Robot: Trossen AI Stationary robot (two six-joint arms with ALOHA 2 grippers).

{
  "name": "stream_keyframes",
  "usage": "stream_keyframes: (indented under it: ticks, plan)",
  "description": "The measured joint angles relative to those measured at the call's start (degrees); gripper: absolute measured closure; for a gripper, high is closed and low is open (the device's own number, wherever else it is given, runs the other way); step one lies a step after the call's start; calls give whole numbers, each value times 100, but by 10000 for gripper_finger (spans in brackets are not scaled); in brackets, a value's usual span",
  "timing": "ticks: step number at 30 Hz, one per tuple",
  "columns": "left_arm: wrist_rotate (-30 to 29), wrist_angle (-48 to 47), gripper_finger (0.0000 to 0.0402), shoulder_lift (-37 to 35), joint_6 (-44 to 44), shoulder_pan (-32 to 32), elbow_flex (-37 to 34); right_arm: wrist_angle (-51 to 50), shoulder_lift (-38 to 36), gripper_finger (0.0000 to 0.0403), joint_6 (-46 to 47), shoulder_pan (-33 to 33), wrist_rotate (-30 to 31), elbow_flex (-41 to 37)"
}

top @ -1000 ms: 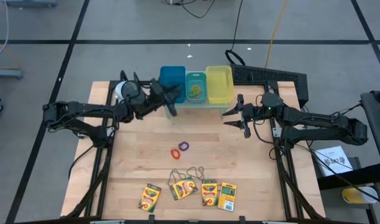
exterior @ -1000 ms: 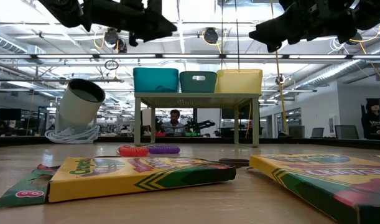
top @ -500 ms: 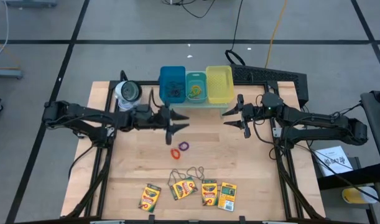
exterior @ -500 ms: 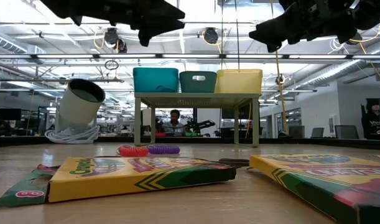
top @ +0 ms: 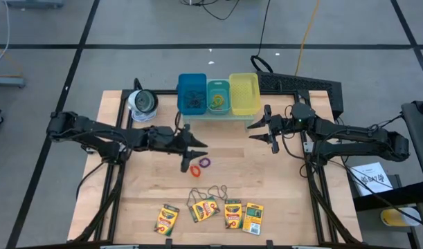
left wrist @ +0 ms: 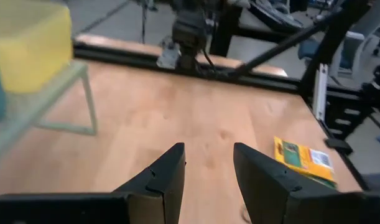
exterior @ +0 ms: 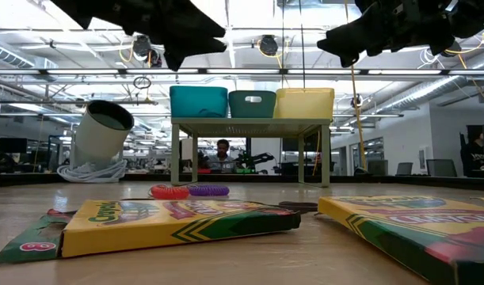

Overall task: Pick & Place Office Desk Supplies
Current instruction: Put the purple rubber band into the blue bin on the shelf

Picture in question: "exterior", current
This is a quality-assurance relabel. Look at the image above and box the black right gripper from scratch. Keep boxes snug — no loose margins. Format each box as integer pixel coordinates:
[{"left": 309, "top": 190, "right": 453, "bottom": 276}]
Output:
[{"left": 316, "top": 0, "right": 456, "bottom": 68}]

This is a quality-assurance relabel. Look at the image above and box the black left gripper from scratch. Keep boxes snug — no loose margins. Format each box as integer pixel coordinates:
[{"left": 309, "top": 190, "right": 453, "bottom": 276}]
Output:
[{"left": 86, "top": 0, "right": 229, "bottom": 72}]

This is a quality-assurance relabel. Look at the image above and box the purple spiral wrist coil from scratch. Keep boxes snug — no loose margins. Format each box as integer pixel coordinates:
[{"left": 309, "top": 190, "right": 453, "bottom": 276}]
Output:
[{"left": 187, "top": 184, "right": 231, "bottom": 198}]

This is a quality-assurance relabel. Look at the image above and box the red spiral wrist coil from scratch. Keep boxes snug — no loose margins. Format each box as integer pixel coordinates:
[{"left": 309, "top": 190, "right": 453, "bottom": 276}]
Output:
[{"left": 149, "top": 184, "right": 190, "bottom": 201}]

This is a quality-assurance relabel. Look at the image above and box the yellow Crayola crayon box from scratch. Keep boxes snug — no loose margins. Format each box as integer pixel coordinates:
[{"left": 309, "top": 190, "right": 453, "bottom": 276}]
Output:
[
  {"left": 0, "top": 199, "right": 302, "bottom": 267},
  {"left": 317, "top": 196, "right": 484, "bottom": 285}
]

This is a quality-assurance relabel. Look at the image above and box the grey office chair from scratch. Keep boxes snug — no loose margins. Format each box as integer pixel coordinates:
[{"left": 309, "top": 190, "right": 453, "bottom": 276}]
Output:
[
  {"left": 367, "top": 159, "right": 389, "bottom": 177},
  {"left": 425, "top": 158, "right": 459, "bottom": 178},
  {"left": 395, "top": 161, "right": 414, "bottom": 177}
]

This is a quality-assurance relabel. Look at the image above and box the blue plastic bin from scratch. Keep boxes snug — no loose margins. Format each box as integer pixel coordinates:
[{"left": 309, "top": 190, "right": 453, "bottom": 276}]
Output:
[{"left": 169, "top": 85, "right": 229, "bottom": 120}]

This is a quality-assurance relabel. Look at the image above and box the yellow plastic bin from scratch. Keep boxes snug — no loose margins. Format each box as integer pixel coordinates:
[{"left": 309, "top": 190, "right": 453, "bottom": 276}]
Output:
[{"left": 273, "top": 87, "right": 336, "bottom": 120}]

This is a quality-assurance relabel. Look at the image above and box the small teal plastic bin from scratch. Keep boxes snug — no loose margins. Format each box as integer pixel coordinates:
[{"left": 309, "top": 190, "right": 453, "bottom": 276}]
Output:
[{"left": 228, "top": 90, "right": 277, "bottom": 120}]

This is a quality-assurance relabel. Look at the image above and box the pale green small shelf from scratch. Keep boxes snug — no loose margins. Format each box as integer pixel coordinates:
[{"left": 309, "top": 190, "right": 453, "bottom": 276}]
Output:
[{"left": 170, "top": 117, "right": 332, "bottom": 188}]

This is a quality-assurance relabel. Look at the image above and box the person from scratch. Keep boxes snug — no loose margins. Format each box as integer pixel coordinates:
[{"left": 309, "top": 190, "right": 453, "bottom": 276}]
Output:
[
  {"left": 207, "top": 138, "right": 237, "bottom": 174},
  {"left": 459, "top": 132, "right": 484, "bottom": 178}
]

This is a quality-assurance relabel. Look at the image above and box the white tipped cylinder container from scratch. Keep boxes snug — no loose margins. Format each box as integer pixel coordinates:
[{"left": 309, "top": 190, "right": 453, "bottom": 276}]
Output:
[{"left": 69, "top": 99, "right": 135, "bottom": 171}]

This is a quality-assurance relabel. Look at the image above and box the black computer monitor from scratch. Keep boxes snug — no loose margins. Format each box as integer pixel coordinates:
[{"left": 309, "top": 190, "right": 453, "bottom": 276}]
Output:
[{"left": 0, "top": 137, "right": 29, "bottom": 154}]

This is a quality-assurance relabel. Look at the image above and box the black hanging cable loop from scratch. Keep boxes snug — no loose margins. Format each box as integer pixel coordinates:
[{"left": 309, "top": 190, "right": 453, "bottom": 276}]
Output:
[{"left": 132, "top": 76, "right": 152, "bottom": 90}]

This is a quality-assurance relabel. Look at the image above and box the yellow hanging cable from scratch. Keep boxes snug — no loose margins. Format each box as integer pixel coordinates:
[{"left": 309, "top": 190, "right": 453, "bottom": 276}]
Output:
[{"left": 350, "top": 65, "right": 369, "bottom": 172}]

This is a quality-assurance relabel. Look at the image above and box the black aluminium table frame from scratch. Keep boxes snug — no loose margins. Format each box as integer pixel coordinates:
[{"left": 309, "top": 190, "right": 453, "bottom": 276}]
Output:
[{"left": 0, "top": 170, "right": 484, "bottom": 192}]

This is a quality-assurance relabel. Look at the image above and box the white coiled cable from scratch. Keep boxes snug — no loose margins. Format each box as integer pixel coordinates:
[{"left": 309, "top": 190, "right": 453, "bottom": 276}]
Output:
[{"left": 56, "top": 159, "right": 128, "bottom": 184}]

